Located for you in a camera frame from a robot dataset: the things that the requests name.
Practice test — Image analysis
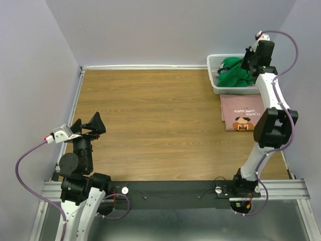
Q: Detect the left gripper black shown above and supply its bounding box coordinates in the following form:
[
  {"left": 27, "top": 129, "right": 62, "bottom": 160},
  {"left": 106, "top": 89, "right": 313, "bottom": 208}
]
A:
[{"left": 69, "top": 111, "right": 106, "bottom": 171}]

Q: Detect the green t shirt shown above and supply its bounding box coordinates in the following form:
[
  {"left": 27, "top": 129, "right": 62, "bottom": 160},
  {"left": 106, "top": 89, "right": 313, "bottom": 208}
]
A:
[{"left": 217, "top": 57, "right": 254, "bottom": 87}]

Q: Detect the white plastic basket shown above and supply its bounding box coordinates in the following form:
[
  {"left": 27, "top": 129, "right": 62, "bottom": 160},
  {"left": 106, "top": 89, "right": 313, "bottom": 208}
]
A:
[{"left": 207, "top": 54, "right": 259, "bottom": 95}]

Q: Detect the purple t shirt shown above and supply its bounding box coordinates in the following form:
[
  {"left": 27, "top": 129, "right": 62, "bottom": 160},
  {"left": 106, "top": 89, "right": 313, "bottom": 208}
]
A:
[{"left": 217, "top": 67, "right": 231, "bottom": 75}]

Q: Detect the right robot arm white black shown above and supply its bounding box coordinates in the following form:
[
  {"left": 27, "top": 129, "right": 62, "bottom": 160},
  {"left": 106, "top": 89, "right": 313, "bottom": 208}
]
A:
[{"left": 231, "top": 40, "right": 298, "bottom": 197}]

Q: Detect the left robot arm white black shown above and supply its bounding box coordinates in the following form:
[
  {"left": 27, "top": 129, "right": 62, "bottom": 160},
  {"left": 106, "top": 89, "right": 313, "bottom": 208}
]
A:
[{"left": 52, "top": 112, "right": 111, "bottom": 240}]

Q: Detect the folded pink t shirt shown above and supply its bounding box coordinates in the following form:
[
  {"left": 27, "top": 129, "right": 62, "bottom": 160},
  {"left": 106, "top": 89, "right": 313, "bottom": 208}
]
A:
[{"left": 220, "top": 94, "right": 265, "bottom": 132}]

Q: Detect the black base mat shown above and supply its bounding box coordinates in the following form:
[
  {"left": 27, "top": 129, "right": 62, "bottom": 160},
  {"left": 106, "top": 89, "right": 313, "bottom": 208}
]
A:
[{"left": 99, "top": 179, "right": 262, "bottom": 211}]

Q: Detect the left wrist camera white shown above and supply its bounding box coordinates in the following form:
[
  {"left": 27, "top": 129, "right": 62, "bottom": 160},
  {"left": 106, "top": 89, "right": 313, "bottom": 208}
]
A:
[{"left": 44, "top": 124, "right": 81, "bottom": 144}]

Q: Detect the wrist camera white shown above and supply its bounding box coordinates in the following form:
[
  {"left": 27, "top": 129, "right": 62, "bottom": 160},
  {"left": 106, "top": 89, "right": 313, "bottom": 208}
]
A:
[
  {"left": 44, "top": 124, "right": 81, "bottom": 144},
  {"left": 250, "top": 31, "right": 270, "bottom": 52}
]

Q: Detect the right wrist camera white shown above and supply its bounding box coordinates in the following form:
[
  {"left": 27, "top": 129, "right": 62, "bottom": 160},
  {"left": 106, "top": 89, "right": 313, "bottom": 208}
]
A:
[{"left": 250, "top": 31, "right": 270, "bottom": 52}]

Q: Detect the aluminium left rail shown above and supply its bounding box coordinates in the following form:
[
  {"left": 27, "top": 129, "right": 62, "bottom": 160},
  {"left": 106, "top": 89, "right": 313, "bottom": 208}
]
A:
[{"left": 51, "top": 66, "right": 85, "bottom": 181}]

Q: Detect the aluminium rail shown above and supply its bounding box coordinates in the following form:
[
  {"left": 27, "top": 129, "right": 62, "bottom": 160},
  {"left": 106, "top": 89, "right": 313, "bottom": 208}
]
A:
[
  {"left": 40, "top": 179, "right": 311, "bottom": 202},
  {"left": 51, "top": 66, "right": 85, "bottom": 181},
  {"left": 81, "top": 64, "right": 207, "bottom": 71}
]

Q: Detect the aluminium back rail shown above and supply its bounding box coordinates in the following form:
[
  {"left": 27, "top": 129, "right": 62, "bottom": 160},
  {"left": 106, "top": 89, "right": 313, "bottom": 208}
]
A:
[{"left": 81, "top": 64, "right": 207, "bottom": 71}]

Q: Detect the aluminium front rail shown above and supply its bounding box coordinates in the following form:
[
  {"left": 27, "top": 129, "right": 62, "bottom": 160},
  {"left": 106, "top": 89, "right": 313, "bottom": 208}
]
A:
[{"left": 40, "top": 179, "right": 311, "bottom": 202}]

